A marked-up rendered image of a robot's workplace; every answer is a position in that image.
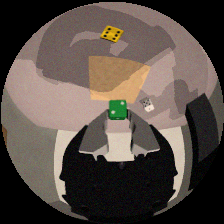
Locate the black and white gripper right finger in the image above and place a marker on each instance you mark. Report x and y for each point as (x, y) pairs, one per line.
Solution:
(149, 141)

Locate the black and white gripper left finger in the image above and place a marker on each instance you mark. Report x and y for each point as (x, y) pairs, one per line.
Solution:
(87, 144)

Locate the white die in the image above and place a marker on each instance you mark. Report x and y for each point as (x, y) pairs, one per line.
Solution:
(148, 105)

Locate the yellow die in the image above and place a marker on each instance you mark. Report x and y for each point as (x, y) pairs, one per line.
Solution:
(111, 34)

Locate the green die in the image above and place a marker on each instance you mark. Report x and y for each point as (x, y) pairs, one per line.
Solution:
(117, 109)

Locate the tan flat mat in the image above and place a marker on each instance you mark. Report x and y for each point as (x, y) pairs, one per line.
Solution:
(114, 78)

